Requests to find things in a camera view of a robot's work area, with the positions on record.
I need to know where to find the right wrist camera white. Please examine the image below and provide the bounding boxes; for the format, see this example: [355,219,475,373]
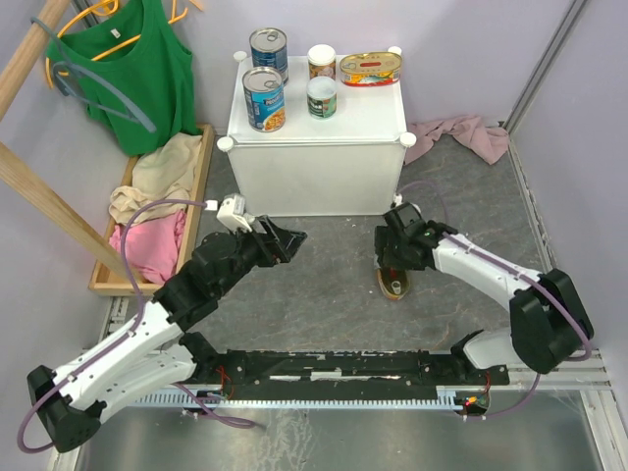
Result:
[391,193,422,214]

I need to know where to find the green tank top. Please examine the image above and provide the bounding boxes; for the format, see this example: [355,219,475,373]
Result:
[46,1,199,155]

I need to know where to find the beige cloth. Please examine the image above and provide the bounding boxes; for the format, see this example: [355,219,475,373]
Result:
[108,132,202,225]

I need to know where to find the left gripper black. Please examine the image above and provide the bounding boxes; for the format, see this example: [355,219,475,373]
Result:
[215,214,307,296]

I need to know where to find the mauve cloth on floor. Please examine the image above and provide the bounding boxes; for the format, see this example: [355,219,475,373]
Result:
[404,115,509,165]

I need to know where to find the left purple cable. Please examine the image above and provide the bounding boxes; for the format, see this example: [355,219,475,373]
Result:
[17,198,269,452]

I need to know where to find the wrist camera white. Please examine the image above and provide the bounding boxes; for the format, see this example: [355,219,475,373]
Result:
[391,193,422,214]
[205,193,255,233]

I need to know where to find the blue can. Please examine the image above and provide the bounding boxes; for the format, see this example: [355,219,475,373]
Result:
[249,27,288,83]
[242,67,286,132]

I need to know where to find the aluminium floor rail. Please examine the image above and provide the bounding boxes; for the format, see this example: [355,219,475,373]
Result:
[68,347,614,393]

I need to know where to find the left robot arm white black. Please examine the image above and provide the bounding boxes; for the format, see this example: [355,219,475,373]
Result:
[26,216,307,452]

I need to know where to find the grey blue clothes hanger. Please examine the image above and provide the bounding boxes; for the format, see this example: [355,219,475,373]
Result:
[28,17,158,133]

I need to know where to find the white cube cabinet counter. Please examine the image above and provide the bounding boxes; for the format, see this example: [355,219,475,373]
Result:
[219,56,416,217]

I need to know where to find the aluminium frame post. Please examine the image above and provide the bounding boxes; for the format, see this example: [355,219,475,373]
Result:
[504,0,590,134]

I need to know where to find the oval gold tin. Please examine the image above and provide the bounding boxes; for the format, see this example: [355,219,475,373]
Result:
[376,267,410,301]
[339,51,402,87]

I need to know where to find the green can white lid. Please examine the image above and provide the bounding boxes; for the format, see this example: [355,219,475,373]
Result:
[306,77,337,119]

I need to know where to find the wooden rack pole lower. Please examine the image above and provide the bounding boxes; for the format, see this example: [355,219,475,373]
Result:
[1,143,141,281]

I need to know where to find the wooden rack pole upper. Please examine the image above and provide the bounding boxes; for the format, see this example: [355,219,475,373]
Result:
[1,0,70,118]

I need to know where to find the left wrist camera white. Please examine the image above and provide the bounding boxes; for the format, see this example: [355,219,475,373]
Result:
[205,193,255,233]

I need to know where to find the white cable duct comb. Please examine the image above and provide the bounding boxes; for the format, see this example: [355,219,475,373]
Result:
[131,388,462,411]

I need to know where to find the pink cloth in tray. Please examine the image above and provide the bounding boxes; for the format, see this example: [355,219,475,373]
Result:
[126,210,186,285]

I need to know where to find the orange can white lid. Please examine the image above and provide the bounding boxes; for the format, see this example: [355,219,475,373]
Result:
[307,44,337,79]

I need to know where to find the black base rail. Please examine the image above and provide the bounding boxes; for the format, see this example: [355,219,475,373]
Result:
[183,350,509,400]

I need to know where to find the orange clothes hanger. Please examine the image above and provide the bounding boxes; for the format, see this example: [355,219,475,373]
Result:
[44,0,207,89]

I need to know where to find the wooden rack pole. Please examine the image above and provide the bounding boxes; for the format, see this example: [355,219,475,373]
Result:
[1,143,141,281]
[1,0,70,118]

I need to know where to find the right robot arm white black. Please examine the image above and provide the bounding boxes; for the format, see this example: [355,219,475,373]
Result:
[374,202,594,384]

